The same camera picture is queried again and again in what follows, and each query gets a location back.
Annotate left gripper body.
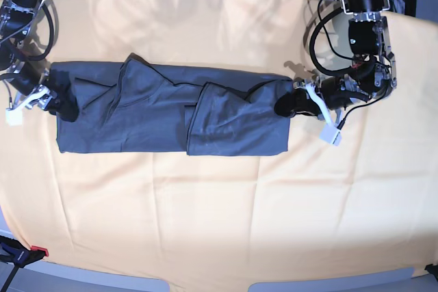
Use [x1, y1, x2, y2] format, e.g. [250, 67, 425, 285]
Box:
[294, 78, 372, 122]

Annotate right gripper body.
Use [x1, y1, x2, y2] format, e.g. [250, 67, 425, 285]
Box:
[8, 62, 60, 111]

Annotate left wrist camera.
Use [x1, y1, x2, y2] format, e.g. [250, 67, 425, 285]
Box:
[319, 124, 342, 146]

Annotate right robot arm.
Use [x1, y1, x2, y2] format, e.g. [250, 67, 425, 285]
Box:
[1, 0, 79, 122]

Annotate black clamp right corner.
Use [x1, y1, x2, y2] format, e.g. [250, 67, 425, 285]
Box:
[424, 264, 438, 280]

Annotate blue red bar clamp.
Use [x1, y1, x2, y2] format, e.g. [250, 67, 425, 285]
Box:
[1, 236, 49, 292]

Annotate grey-blue T-shirt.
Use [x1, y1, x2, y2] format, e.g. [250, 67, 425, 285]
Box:
[51, 54, 292, 157]

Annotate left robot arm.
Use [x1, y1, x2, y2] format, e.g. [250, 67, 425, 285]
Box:
[274, 0, 397, 120]

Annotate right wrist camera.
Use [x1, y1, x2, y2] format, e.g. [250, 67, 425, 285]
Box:
[5, 108, 23, 127]

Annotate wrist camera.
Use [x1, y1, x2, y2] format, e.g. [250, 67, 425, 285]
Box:
[5, 108, 23, 127]
[319, 124, 342, 146]

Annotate yellow table cloth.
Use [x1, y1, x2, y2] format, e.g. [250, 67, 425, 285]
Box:
[1, 0, 437, 291]

